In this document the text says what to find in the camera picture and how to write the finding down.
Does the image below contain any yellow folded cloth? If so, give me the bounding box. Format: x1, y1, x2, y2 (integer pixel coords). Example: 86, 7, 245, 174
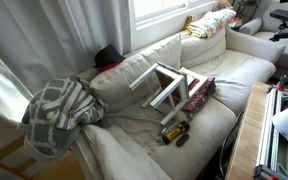
182, 13, 198, 34

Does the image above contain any red cloth under hat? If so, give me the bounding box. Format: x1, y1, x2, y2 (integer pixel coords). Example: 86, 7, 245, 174
97, 60, 125, 74

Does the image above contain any grey armchair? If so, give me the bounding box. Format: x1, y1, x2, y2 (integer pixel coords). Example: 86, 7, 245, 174
238, 0, 288, 71

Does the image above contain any black hat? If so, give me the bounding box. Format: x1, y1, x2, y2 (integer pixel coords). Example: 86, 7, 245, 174
93, 44, 126, 69

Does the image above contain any black floor cable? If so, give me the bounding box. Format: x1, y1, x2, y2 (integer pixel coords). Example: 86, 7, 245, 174
217, 111, 245, 179

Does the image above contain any white wooden shelf frame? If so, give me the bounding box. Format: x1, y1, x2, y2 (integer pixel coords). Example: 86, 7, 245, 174
128, 61, 209, 127

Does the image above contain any yellow black flashlight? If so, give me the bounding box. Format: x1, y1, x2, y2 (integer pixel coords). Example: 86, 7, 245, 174
161, 120, 191, 145

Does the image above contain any grey curtain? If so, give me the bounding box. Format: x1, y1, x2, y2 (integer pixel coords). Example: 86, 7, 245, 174
0, 0, 132, 123

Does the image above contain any grey white patterned blanket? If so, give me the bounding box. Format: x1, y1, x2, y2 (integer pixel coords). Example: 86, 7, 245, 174
19, 76, 110, 158

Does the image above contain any small black remote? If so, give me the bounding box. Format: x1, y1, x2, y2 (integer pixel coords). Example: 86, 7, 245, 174
175, 132, 190, 148

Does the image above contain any cream fabric sofa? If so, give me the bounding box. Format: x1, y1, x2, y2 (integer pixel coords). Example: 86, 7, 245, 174
72, 24, 287, 180

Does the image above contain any clear plastic bottle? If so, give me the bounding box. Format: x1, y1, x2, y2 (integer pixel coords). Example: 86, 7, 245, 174
155, 124, 172, 146

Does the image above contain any wooden side furniture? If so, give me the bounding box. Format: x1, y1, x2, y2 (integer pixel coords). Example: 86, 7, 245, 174
0, 134, 38, 180

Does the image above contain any light wooden table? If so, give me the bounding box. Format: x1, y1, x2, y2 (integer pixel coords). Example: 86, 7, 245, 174
224, 81, 272, 180

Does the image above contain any black camera on stand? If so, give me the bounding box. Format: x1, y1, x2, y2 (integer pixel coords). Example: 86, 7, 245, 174
269, 8, 288, 43

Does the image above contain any large cream back cushion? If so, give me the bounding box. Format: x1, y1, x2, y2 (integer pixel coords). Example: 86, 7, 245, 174
89, 34, 182, 113

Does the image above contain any red white patterned cloth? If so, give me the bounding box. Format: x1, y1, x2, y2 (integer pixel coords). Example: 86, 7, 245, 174
180, 76, 217, 113

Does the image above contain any white window frame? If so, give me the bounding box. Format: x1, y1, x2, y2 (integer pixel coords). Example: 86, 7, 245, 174
132, 0, 218, 32

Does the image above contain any floral quilt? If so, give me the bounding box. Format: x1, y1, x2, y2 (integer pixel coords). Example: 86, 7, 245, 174
183, 8, 237, 39

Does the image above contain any aluminium rail frame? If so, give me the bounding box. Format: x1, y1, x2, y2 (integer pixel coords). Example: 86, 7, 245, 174
253, 84, 288, 180

